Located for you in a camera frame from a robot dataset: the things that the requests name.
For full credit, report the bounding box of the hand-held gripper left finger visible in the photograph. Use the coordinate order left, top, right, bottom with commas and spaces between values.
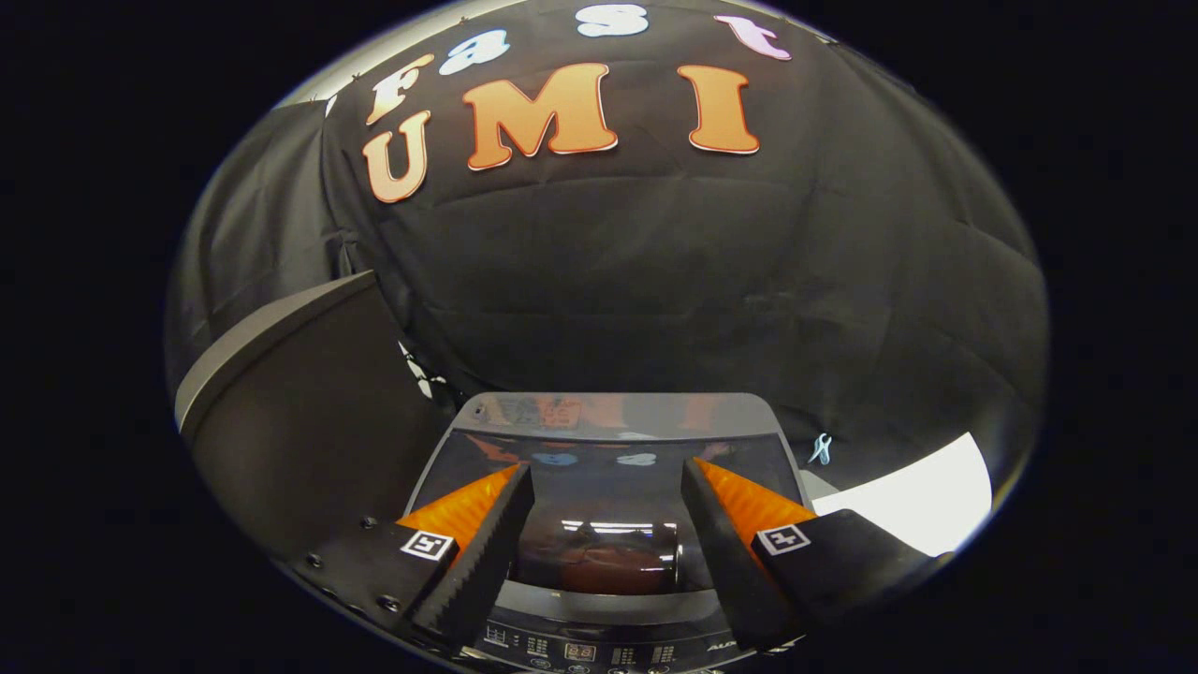
288, 463, 536, 649

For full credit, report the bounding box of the black backdrop cloth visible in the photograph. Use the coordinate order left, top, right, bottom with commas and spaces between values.
164, 0, 1049, 530

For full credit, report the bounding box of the grey side cabinet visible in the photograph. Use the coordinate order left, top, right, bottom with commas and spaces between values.
173, 271, 461, 564

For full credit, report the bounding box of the white panel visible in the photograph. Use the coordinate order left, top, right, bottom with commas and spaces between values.
811, 432, 994, 559

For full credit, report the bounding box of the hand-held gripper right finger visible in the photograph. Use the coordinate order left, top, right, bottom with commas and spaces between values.
680, 457, 942, 652

